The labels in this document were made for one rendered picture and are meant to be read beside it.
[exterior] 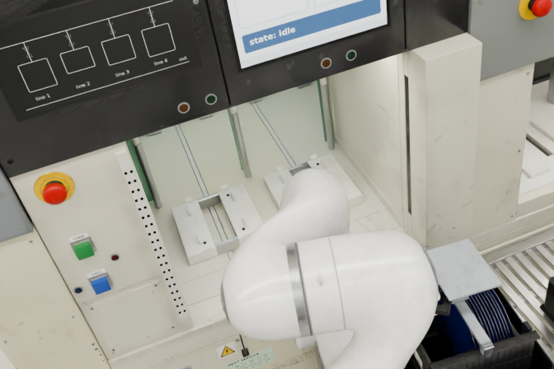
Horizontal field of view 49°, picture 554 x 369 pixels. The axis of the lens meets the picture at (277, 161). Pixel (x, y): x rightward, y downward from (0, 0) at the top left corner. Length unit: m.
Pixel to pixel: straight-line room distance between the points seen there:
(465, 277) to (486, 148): 0.41
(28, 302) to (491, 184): 1.05
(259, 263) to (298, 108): 1.44
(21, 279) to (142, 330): 0.30
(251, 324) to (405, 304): 0.16
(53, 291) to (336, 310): 0.77
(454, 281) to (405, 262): 0.51
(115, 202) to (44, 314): 0.29
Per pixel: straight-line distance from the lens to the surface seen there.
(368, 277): 0.63
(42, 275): 1.26
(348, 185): 1.66
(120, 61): 1.03
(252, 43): 1.06
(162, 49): 1.03
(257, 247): 0.66
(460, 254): 1.19
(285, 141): 1.91
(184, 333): 1.45
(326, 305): 0.63
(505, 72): 1.38
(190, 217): 1.67
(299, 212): 0.71
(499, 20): 1.29
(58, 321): 1.35
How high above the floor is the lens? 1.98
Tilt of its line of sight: 37 degrees down
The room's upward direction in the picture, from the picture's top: 11 degrees counter-clockwise
